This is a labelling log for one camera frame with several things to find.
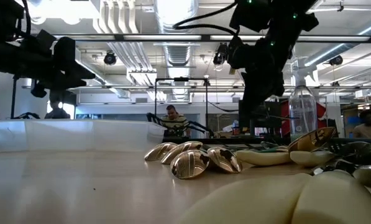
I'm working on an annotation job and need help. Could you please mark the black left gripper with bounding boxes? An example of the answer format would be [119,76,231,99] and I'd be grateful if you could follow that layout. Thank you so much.
[17,29,96,99]

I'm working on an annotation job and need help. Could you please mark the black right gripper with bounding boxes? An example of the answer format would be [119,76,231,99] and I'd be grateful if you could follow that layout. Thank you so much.
[228,37,293,130]

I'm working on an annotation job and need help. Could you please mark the clear plastic cutlery tray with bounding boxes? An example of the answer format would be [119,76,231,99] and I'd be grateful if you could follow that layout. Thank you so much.
[0,119,168,153]

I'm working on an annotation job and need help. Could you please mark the silver fork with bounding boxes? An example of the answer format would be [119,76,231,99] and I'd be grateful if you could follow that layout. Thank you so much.
[327,138,344,155]
[311,158,360,177]

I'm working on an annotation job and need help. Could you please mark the black monitor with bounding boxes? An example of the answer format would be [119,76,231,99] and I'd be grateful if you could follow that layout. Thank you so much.
[238,99,283,138]

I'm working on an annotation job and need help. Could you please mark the person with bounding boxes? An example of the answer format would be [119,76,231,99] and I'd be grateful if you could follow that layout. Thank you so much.
[44,100,71,119]
[160,105,191,138]
[352,110,371,139]

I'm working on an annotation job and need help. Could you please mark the clear spray bottle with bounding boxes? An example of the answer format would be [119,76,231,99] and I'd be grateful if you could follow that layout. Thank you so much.
[289,62,319,141]

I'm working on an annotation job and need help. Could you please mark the background black robot arms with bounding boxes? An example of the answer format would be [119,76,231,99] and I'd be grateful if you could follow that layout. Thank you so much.
[146,112,216,138]
[0,108,40,121]

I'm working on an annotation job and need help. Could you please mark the blue storage bins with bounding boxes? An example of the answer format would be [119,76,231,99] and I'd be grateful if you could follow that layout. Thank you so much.
[346,115,365,138]

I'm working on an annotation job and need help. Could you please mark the black ceiling camera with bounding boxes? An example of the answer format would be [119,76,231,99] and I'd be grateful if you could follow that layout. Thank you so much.
[103,51,117,66]
[327,55,344,66]

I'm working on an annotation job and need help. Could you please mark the gold spoon cream handle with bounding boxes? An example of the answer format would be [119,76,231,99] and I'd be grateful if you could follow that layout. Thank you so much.
[206,146,244,174]

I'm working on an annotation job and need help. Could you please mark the black stand frame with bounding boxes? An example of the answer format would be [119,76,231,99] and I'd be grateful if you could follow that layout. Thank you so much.
[154,77,209,138]

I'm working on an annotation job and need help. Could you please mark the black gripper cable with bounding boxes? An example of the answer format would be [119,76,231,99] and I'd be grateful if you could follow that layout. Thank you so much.
[172,2,239,35]

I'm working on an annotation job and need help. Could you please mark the cream handled cutlery piece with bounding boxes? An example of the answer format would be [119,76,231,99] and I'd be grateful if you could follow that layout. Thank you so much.
[292,169,371,224]
[178,172,312,224]

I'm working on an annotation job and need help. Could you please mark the black overhead frame bar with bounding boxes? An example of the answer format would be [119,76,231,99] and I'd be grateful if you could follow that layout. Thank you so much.
[51,33,371,44]

